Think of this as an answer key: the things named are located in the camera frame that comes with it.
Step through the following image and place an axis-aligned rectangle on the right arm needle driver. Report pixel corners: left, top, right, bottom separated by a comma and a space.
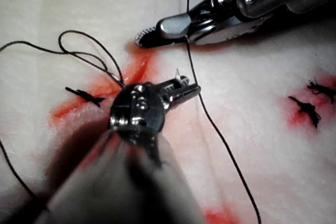
187, 0, 289, 46

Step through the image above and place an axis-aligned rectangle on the right arm needle driver jaw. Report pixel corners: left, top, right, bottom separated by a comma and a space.
134, 26, 190, 49
156, 12, 192, 39

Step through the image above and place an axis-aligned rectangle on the left arm needle driver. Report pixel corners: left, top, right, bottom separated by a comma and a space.
109, 82, 166, 145

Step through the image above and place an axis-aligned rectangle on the left arm needle driver jaw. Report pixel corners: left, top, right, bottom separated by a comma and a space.
159, 75, 191, 94
163, 83, 202, 110

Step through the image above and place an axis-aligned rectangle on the black stitching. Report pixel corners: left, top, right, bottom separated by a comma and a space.
288, 76, 336, 129
65, 86, 106, 109

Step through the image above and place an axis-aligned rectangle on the tissue pad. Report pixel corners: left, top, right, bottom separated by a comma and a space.
0, 0, 336, 224

